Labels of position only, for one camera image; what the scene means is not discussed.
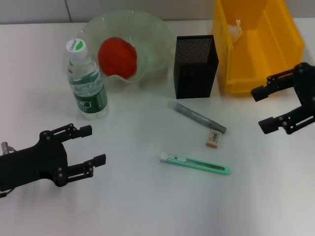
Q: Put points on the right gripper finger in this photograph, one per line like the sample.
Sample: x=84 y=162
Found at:
x=268 y=125
x=259 y=93

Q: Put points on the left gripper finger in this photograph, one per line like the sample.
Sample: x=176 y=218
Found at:
x=86 y=130
x=99 y=160

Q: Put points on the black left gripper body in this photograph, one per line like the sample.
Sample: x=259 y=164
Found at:
x=29 y=164

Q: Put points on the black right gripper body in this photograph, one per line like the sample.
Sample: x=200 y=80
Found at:
x=307 y=83

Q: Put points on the clear plastic water bottle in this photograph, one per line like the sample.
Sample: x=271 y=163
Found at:
x=88 y=93

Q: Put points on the white paper ball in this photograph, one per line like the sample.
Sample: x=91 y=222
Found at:
x=235 y=29

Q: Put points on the orange fruit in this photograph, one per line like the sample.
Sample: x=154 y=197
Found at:
x=118 y=59

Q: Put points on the green utility knife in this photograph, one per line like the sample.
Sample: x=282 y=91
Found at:
x=197 y=164

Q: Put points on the beige eraser with label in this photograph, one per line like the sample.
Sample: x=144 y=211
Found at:
x=213 y=138

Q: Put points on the grey marker pen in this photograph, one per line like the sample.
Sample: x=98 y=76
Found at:
x=194 y=115

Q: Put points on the black mesh pen holder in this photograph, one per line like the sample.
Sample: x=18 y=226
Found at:
x=194 y=71

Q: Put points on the translucent green fruit bowl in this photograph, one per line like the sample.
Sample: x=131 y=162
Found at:
x=152 y=37

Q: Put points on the yellow plastic storage bin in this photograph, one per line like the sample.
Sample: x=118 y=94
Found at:
x=258 y=61

